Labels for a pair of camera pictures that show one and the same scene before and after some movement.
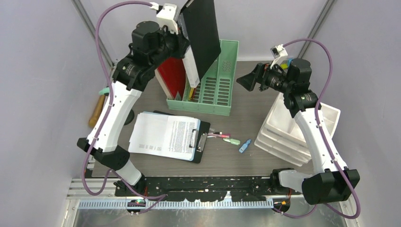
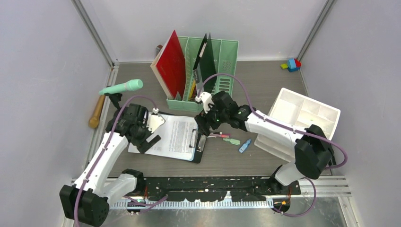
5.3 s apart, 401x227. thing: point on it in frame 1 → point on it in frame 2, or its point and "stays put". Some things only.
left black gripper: x=181 y=42 → x=143 y=146
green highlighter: x=234 y=141 stays put
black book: x=202 y=21 → x=205 y=67
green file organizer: x=214 y=96 stays put
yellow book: x=191 y=93 stays put
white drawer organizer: x=280 y=135 stays put
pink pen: x=224 y=135 stays put
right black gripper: x=248 y=81 → x=202 y=119
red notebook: x=171 y=72 stays put
